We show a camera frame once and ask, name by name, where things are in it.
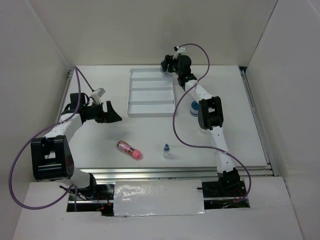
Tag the pink capped glue stick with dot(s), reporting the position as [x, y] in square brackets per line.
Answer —
[129, 150]

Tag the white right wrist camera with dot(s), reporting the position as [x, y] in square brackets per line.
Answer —
[179, 50]

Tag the white tiered organizer tray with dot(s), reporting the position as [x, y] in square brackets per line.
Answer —
[151, 94]

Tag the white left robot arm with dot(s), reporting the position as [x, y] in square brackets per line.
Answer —
[51, 155]

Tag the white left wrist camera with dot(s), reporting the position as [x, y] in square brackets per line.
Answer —
[97, 94]

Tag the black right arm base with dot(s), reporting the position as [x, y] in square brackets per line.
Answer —
[213, 189]

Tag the white foil covered panel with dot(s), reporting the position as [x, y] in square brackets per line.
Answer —
[158, 198]

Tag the clear tape roll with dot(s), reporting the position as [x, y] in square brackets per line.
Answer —
[202, 131]

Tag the blue slime jar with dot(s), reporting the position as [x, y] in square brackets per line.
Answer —
[194, 109]
[163, 71]

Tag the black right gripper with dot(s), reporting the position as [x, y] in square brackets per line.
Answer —
[168, 60]

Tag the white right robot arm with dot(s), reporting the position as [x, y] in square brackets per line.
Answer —
[209, 115]

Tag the small blue capped bottle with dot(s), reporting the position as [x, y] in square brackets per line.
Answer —
[166, 151]

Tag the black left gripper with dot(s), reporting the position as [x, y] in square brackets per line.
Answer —
[111, 116]

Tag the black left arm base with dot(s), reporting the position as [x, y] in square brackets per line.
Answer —
[101, 194]

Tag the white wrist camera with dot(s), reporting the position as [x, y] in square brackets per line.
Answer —
[179, 50]
[97, 94]

